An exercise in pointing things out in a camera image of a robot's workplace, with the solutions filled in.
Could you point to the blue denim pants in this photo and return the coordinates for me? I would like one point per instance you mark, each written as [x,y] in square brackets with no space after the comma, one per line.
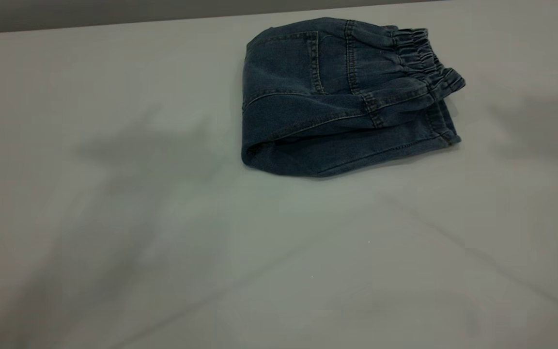
[337,106]

